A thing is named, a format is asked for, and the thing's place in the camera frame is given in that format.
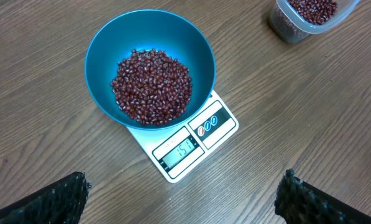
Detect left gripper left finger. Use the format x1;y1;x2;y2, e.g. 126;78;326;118
0;172;91;224

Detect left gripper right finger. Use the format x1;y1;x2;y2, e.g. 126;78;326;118
274;169;371;224

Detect red beans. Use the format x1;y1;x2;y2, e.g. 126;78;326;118
111;8;329;127

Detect blue metal bowl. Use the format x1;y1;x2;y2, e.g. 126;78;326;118
84;9;216;131

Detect white kitchen scale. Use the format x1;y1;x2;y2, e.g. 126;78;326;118
128;91;239;183

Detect clear plastic container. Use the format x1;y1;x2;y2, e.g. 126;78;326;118
268;0;359;44

